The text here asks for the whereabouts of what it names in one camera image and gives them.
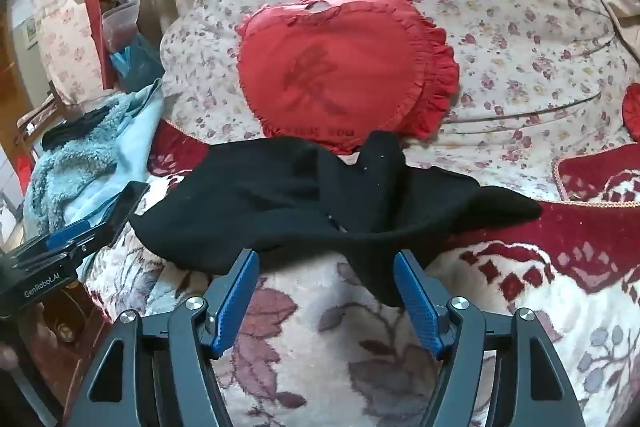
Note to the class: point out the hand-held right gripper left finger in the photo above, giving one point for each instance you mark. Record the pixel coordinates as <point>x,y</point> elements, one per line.
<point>234,302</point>

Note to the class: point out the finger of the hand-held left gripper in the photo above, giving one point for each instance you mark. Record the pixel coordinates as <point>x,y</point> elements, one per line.
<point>117,217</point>

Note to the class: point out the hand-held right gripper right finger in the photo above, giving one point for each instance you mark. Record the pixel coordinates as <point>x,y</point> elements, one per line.
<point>421,307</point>

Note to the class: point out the black pants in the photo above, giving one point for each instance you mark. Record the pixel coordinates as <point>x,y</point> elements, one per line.
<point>280,197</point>

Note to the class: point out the light blue fluffy blanket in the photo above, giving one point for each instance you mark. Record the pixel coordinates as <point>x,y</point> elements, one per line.
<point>75,167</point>

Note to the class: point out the black cloth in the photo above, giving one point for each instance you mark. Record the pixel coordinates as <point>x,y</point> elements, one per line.
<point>75,127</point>

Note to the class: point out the red and white patterned blanket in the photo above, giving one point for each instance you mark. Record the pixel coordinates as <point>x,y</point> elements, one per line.
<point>325,357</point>

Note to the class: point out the wooden chair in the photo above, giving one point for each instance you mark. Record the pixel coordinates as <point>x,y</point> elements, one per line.
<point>37,117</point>

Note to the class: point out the blue plastic bag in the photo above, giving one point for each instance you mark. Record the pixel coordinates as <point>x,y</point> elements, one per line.
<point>137,62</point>

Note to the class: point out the clear plastic container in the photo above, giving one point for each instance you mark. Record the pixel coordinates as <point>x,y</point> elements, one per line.
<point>120,24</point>

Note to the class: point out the floral cushion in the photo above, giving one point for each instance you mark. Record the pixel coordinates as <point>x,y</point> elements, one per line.
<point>60,32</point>

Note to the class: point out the red hanging garment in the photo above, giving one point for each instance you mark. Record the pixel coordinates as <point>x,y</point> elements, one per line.
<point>97,7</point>

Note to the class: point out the red heart-shaped frilled pillow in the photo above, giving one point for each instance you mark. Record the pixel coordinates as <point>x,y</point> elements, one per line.
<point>340,72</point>

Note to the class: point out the small red frilled pillow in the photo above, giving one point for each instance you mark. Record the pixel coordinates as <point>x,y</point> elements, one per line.
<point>632,109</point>

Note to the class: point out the floral quilt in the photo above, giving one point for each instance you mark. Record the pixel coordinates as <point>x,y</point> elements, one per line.
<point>500,7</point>

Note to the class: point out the beige cloth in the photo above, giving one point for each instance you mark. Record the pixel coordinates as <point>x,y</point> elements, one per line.
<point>620,2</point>

